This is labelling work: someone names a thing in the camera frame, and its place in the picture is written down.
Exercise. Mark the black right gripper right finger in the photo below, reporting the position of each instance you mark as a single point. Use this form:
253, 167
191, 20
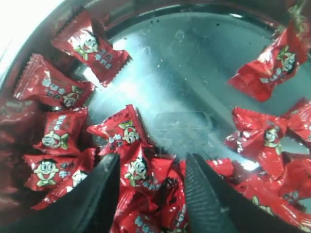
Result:
215, 207

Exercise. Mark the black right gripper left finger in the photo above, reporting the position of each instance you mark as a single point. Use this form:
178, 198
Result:
88, 208

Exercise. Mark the red candy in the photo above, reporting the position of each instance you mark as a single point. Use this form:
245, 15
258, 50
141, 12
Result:
276, 64
61, 132
142, 171
120, 130
81, 38
41, 81
258, 139

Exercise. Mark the round steel bowl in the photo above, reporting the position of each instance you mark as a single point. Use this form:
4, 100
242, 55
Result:
183, 52

